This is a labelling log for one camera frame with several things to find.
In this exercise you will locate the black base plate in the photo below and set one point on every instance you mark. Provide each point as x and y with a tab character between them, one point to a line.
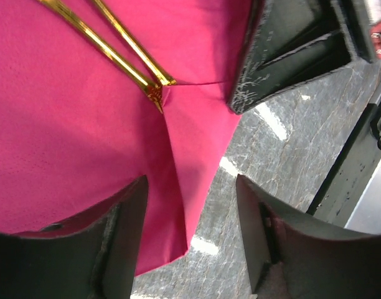
352	170

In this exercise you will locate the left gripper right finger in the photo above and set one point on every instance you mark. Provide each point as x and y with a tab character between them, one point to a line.
291	254

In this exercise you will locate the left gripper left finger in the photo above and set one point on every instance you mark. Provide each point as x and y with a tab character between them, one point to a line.
92	254

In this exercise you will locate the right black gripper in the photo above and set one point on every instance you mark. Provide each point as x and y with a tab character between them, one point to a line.
288	44

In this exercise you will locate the pink paper napkin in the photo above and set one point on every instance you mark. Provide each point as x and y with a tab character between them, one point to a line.
74	129

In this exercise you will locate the gold fork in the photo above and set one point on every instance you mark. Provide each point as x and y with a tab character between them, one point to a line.
152	90

